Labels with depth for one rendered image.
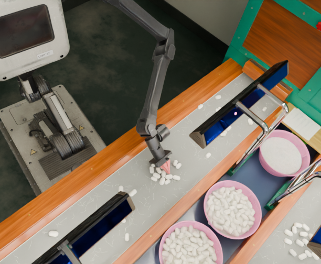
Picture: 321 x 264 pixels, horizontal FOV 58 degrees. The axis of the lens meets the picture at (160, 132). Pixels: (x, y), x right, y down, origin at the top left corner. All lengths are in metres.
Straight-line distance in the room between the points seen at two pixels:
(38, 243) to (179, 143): 0.77
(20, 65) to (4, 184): 1.25
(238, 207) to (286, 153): 0.43
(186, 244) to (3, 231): 0.74
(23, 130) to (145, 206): 0.91
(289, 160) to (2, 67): 1.39
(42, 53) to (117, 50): 1.76
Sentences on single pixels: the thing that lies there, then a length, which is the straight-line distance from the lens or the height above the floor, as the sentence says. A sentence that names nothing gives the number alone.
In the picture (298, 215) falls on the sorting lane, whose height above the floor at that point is 0.74.
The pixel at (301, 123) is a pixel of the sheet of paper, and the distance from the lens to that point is 1.78.
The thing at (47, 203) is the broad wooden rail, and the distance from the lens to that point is 1.36.
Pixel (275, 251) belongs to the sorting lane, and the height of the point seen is 0.74.
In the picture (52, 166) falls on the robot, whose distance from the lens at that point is 1.74.
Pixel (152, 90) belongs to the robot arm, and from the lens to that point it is 1.32.
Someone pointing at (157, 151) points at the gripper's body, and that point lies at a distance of 1.32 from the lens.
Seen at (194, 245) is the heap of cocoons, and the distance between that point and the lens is 1.34.
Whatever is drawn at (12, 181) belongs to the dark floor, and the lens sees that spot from 2.30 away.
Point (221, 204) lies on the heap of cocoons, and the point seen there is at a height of 0.73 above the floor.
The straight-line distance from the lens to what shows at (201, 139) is 1.12.
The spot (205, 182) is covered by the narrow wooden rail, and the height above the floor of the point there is 0.77.
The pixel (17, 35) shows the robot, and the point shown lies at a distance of 1.13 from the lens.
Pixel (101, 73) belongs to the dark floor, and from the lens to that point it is 2.72.
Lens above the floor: 2.03
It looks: 59 degrees down
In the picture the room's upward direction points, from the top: 14 degrees clockwise
